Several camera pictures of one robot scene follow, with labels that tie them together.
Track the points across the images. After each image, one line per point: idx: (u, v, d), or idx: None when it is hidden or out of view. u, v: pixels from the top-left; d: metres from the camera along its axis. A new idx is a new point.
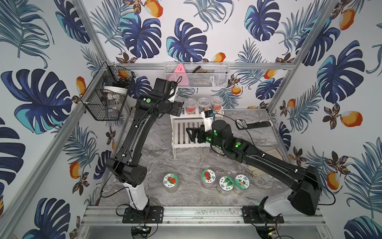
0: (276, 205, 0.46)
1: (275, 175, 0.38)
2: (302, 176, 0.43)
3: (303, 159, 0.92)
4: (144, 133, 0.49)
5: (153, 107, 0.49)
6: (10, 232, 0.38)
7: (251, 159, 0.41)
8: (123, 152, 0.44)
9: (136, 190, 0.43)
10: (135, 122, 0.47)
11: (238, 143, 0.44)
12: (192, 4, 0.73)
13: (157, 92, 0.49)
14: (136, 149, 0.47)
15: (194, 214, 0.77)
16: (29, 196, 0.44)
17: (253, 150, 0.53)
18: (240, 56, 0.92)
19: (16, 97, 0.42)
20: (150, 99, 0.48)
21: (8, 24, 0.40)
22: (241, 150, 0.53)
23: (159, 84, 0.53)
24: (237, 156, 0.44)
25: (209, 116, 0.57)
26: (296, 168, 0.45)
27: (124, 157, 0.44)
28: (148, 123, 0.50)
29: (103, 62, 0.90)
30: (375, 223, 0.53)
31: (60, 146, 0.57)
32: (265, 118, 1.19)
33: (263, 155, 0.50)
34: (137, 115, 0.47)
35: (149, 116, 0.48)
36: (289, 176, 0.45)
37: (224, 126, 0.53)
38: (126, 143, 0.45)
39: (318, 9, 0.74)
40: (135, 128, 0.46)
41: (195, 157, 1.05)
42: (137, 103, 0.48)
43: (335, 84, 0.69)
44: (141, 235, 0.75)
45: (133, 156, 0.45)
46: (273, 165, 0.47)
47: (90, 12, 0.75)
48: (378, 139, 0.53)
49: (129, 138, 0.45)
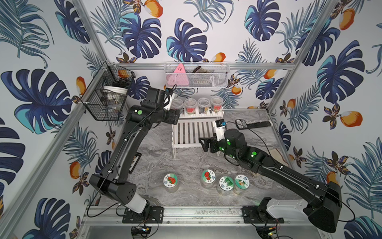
0: (282, 209, 0.57)
1: (295, 188, 0.47)
2: (324, 192, 0.41)
3: (302, 159, 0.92)
4: (134, 146, 0.45)
5: (144, 119, 0.46)
6: (10, 232, 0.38)
7: (268, 171, 0.50)
8: (110, 169, 0.40)
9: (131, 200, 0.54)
10: (125, 135, 0.43)
11: (254, 153, 0.53)
12: (192, 4, 0.73)
13: (149, 104, 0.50)
14: (123, 166, 0.42)
15: (194, 214, 0.77)
16: (29, 196, 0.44)
17: (270, 162, 0.50)
18: (240, 56, 0.92)
19: (16, 97, 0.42)
20: (142, 110, 0.45)
21: (8, 24, 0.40)
22: (257, 161, 0.51)
23: (151, 94, 0.50)
24: (252, 166, 0.54)
25: (221, 125, 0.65)
26: (317, 183, 0.43)
27: (111, 175, 0.40)
28: (138, 136, 0.46)
29: (103, 62, 0.90)
30: (374, 222, 0.53)
31: (61, 145, 0.57)
32: (265, 118, 1.19)
33: (280, 168, 0.48)
34: (128, 127, 0.44)
35: (140, 129, 0.45)
36: (310, 191, 0.43)
37: (238, 135, 0.52)
38: (114, 158, 0.41)
39: (318, 9, 0.74)
40: (125, 141, 0.43)
41: (195, 157, 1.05)
42: (128, 114, 0.45)
43: (335, 84, 0.69)
44: (141, 235, 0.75)
45: (120, 172, 0.41)
46: (291, 178, 0.46)
47: (90, 12, 0.75)
48: (378, 139, 0.53)
49: (117, 152, 0.42)
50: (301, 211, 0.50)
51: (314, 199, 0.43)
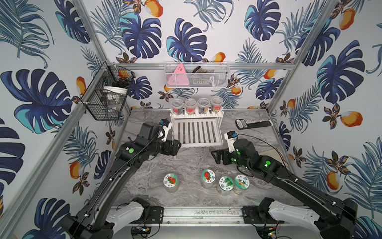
0: (286, 215, 0.58)
1: (309, 202, 0.46)
2: (340, 209, 0.40)
3: (303, 159, 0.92)
4: (116, 188, 0.42)
5: (135, 158, 0.44)
6: (10, 232, 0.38)
7: (283, 182, 0.49)
8: (86, 211, 0.37)
9: (121, 218, 0.51)
10: (111, 174, 0.42)
11: (268, 163, 0.52)
12: (192, 4, 0.73)
13: (142, 140, 0.50)
14: (102, 209, 0.39)
15: (194, 214, 0.77)
16: (29, 196, 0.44)
17: (285, 173, 0.49)
18: (240, 56, 0.92)
19: (16, 97, 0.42)
20: (133, 149, 0.45)
21: (8, 24, 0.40)
22: (271, 172, 0.50)
23: (145, 130, 0.49)
24: (265, 176, 0.52)
25: (233, 137, 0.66)
26: (334, 200, 0.42)
27: (87, 218, 0.37)
28: (125, 176, 0.44)
29: (103, 62, 0.90)
30: (374, 222, 0.53)
31: (60, 146, 0.57)
32: (265, 118, 1.19)
33: (295, 180, 0.47)
34: (115, 166, 0.43)
35: (128, 168, 0.43)
36: (326, 208, 0.42)
37: (246, 144, 0.53)
38: (93, 200, 0.39)
39: (318, 9, 0.74)
40: (109, 181, 0.41)
41: (195, 157, 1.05)
42: (119, 151, 0.45)
43: (335, 84, 0.69)
44: (141, 235, 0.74)
45: (97, 216, 0.38)
46: (305, 191, 0.45)
47: (90, 12, 0.75)
48: (378, 139, 0.53)
49: (98, 194, 0.39)
50: (310, 222, 0.49)
51: (330, 215, 0.41)
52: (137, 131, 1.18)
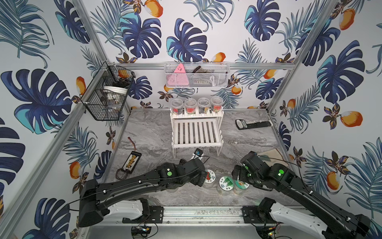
0: (289, 219, 0.58)
1: (323, 215, 0.45)
2: (354, 226, 0.40)
3: (303, 159, 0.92)
4: (136, 191, 0.45)
5: (166, 181, 0.47)
6: (10, 232, 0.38)
7: (297, 193, 0.47)
8: (105, 190, 0.41)
9: (117, 211, 0.52)
10: (141, 177, 0.46)
11: (282, 172, 0.50)
12: (192, 4, 0.73)
13: (182, 172, 0.52)
14: (116, 197, 0.43)
15: (194, 214, 0.77)
16: (29, 196, 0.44)
17: (300, 184, 0.47)
18: (240, 56, 0.92)
19: (16, 97, 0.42)
20: (172, 173, 0.49)
21: (8, 24, 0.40)
22: (286, 182, 0.47)
23: (189, 165, 0.51)
24: (278, 184, 0.50)
25: None
26: (348, 215, 0.41)
27: (102, 194, 0.41)
28: (150, 188, 0.46)
29: (103, 62, 0.90)
30: (374, 222, 0.53)
31: (60, 146, 0.57)
32: (265, 118, 1.19)
33: (310, 192, 0.45)
34: (150, 174, 0.47)
35: (155, 184, 0.46)
36: (340, 223, 0.41)
37: (250, 156, 0.55)
38: (117, 185, 0.43)
39: (318, 9, 0.74)
40: (137, 182, 0.44)
41: (195, 157, 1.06)
42: (162, 165, 0.50)
43: (335, 84, 0.69)
44: (141, 235, 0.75)
45: (107, 199, 0.41)
46: (320, 205, 0.44)
47: (90, 12, 0.75)
48: (378, 139, 0.53)
49: (123, 184, 0.43)
50: (318, 233, 0.49)
51: (342, 230, 0.41)
52: (137, 131, 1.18)
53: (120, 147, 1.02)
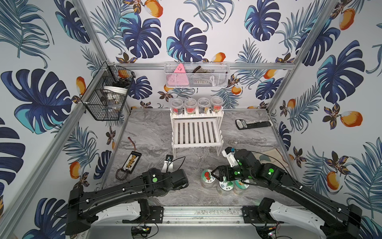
0: (289, 218, 0.58)
1: (314, 208, 0.46)
2: (346, 216, 0.41)
3: (302, 159, 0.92)
4: (120, 199, 0.45)
5: (150, 190, 0.47)
6: (10, 232, 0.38)
7: (288, 190, 0.49)
8: (88, 198, 0.42)
9: (109, 216, 0.52)
10: (126, 184, 0.46)
11: (272, 171, 0.52)
12: (192, 4, 0.73)
13: (169, 181, 0.52)
14: (98, 206, 0.42)
15: (194, 214, 0.77)
16: (28, 196, 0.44)
17: (289, 180, 0.49)
18: (240, 56, 0.92)
19: (16, 97, 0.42)
20: (157, 179, 0.48)
21: (8, 24, 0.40)
22: (276, 180, 0.49)
23: (178, 175, 0.53)
24: (269, 183, 0.51)
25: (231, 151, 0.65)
26: (339, 207, 0.42)
27: (85, 204, 0.41)
28: (135, 195, 0.46)
29: (103, 62, 0.90)
30: (374, 222, 0.53)
31: (60, 146, 0.57)
32: (265, 118, 1.19)
33: (300, 188, 0.47)
34: (135, 180, 0.47)
35: (140, 191, 0.45)
36: (332, 214, 0.42)
37: (246, 153, 0.55)
38: (101, 193, 0.43)
39: (318, 9, 0.74)
40: (120, 190, 0.44)
41: (195, 157, 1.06)
42: (147, 172, 0.49)
43: (335, 84, 0.69)
44: (141, 235, 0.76)
45: (90, 208, 0.41)
46: (311, 199, 0.45)
47: (90, 12, 0.75)
48: (378, 139, 0.53)
49: (107, 192, 0.43)
50: (316, 227, 0.49)
51: (336, 222, 0.42)
52: (137, 131, 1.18)
53: (120, 147, 1.02)
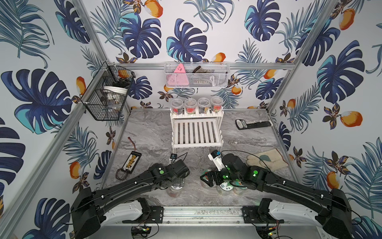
0: (288, 215, 0.58)
1: (302, 201, 0.48)
2: (330, 201, 0.42)
3: (303, 159, 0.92)
4: (133, 192, 0.48)
5: (159, 179, 0.51)
6: (10, 232, 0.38)
7: (273, 187, 0.51)
8: (104, 194, 0.43)
9: (115, 215, 0.52)
10: (137, 179, 0.49)
11: (256, 173, 0.55)
12: (192, 4, 0.73)
13: (172, 172, 0.58)
14: (114, 200, 0.44)
15: (194, 214, 0.77)
16: (29, 196, 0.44)
17: (273, 179, 0.52)
18: (240, 56, 0.92)
19: (16, 97, 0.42)
20: (163, 171, 0.54)
21: (8, 24, 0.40)
22: (260, 180, 0.53)
23: (178, 166, 0.58)
24: (257, 185, 0.54)
25: (216, 154, 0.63)
26: (322, 193, 0.44)
27: (101, 200, 0.42)
28: (145, 187, 0.50)
29: (103, 62, 0.90)
30: (374, 222, 0.53)
31: (61, 146, 0.58)
32: (265, 118, 1.19)
33: (283, 183, 0.50)
34: (144, 175, 0.51)
35: (150, 183, 0.49)
36: (317, 202, 0.44)
37: (234, 158, 0.56)
38: (114, 189, 0.45)
39: (318, 9, 0.74)
40: (133, 183, 0.47)
41: (195, 157, 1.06)
42: (153, 166, 0.54)
43: (335, 84, 0.69)
44: (141, 235, 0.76)
45: (107, 203, 0.42)
46: (295, 191, 0.47)
47: (90, 12, 0.75)
48: (378, 139, 0.53)
49: (120, 187, 0.45)
50: (312, 218, 0.50)
51: (323, 209, 0.43)
52: (137, 131, 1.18)
53: (120, 147, 1.02)
